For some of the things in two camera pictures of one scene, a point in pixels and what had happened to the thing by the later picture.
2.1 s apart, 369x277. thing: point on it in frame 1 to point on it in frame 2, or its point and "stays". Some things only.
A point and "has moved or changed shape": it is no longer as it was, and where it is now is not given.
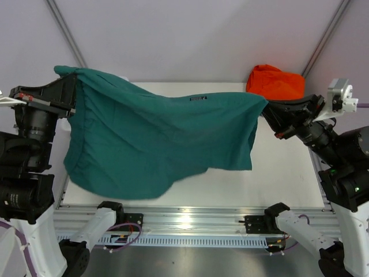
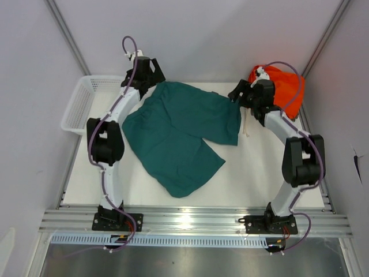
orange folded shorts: [274, 83] stays
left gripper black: [59, 95] to [157, 77]
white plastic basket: [62, 141] to [90, 98]
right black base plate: [261, 224] stays
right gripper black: [290, 114] to [243, 86]
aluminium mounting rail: [83, 222] stays
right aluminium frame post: [341, 9] stays
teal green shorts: [126, 144] has moved or changed shape
